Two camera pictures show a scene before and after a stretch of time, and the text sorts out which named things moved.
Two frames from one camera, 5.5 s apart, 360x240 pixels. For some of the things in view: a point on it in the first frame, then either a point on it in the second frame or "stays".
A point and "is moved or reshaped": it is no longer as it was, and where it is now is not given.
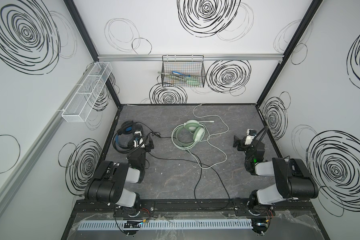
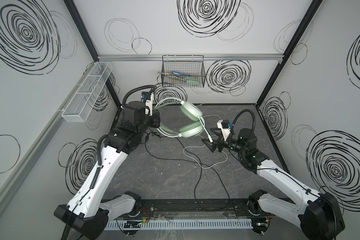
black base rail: (190, 208) stays
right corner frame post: (305, 21) stays
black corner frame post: (72, 8) stays
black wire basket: (185, 71) stays
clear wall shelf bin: (78, 109) stays
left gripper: (145, 144) → (155, 120)
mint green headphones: (192, 125) is moved or reshaped
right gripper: (241, 142) → (219, 144)
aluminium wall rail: (206, 57) stays
